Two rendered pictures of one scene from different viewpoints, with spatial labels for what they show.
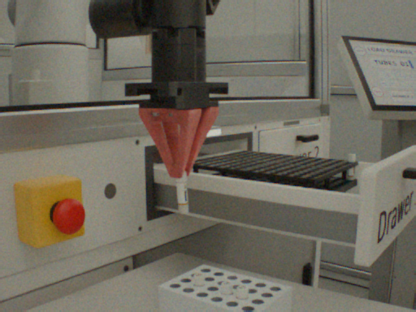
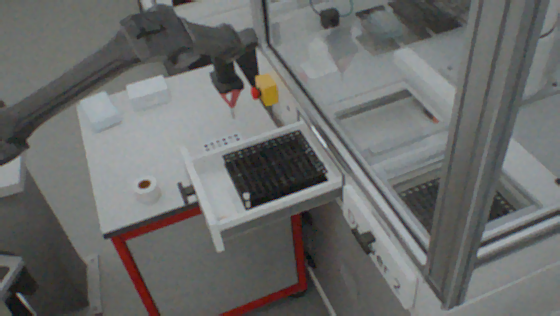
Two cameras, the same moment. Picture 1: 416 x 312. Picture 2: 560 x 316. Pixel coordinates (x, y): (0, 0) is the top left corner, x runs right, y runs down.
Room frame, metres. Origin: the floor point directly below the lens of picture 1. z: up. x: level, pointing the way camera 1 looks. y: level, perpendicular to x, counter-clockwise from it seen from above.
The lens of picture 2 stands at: (1.27, -0.87, 1.85)
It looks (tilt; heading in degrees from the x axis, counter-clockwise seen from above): 44 degrees down; 126
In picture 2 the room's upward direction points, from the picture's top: 7 degrees counter-clockwise
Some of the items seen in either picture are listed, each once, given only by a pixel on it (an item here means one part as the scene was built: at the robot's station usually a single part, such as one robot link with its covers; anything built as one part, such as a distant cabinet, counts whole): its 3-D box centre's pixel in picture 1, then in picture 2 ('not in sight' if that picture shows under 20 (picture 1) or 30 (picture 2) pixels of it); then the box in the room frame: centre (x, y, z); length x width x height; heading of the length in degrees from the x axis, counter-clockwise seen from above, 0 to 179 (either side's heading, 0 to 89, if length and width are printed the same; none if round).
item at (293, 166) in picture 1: (272, 182); (274, 171); (0.69, -0.09, 0.87); 0.22 x 0.18 x 0.06; 53
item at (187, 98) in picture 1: (174, 133); (228, 91); (0.47, 0.04, 0.97); 0.07 x 0.07 x 0.09; 58
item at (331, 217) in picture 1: (267, 184); (278, 171); (0.69, -0.08, 0.86); 0.40 x 0.26 x 0.06; 53
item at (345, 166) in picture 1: (333, 171); (236, 176); (0.63, -0.17, 0.90); 0.18 x 0.02 x 0.01; 143
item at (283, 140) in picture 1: (294, 151); (376, 243); (1.01, -0.18, 0.87); 0.29 x 0.02 x 0.11; 143
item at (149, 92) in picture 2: not in sight; (148, 92); (0.05, 0.10, 0.79); 0.13 x 0.09 x 0.05; 53
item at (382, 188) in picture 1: (396, 194); (200, 196); (0.57, -0.25, 0.87); 0.29 x 0.02 x 0.11; 143
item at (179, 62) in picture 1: (178, 64); (225, 71); (0.47, 0.04, 1.04); 0.10 x 0.07 x 0.07; 148
